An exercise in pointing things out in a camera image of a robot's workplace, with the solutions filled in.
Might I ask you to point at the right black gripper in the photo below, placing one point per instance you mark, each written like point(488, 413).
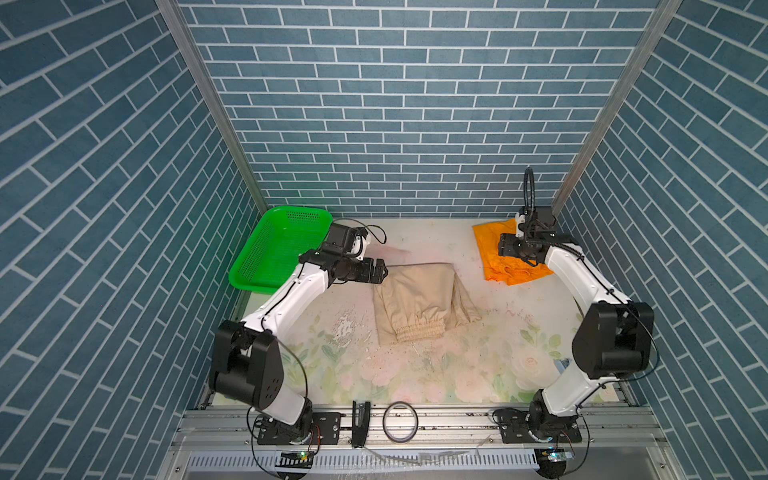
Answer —
point(506, 244)

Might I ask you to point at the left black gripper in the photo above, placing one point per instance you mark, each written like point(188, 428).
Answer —
point(365, 275)

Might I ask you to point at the orange shorts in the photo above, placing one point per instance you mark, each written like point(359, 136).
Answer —
point(509, 270)

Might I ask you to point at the green plastic basket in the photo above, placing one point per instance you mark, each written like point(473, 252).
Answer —
point(271, 253)

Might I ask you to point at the beige shorts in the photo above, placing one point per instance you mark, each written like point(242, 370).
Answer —
point(421, 302)

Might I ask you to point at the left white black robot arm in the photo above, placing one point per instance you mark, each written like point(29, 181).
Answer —
point(246, 363)

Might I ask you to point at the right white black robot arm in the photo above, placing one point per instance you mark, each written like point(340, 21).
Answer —
point(613, 341)

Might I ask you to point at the left circuit board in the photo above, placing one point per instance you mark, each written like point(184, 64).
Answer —
point(295, 460)

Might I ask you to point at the circuit board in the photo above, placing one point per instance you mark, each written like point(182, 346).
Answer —
point(295, 460)
point(552, 458)

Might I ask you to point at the right circuit board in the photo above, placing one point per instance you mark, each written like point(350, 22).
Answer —
point(552, 458)

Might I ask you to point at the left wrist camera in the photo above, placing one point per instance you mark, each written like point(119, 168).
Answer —
point(346, 241)

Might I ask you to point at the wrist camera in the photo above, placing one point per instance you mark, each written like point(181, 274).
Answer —
point(520, 220)
point(346, 241)

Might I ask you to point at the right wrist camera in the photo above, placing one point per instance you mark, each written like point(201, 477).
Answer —
point(520, 220)

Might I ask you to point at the blue wall clip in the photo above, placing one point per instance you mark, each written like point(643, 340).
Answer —
point(562, 364)

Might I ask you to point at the black clamp bracket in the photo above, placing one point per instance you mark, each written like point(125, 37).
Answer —
point(361, 416)

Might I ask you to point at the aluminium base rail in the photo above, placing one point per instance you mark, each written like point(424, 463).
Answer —
point(423, 442)

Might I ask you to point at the right corner aluminium post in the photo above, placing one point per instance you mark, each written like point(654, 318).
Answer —
point(658, 22)

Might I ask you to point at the corner aluminium post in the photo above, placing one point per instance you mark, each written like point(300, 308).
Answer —
point(658, 22)
point(175, 21)

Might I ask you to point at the left corner aluminium post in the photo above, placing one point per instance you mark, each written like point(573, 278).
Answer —
point(175, 21)

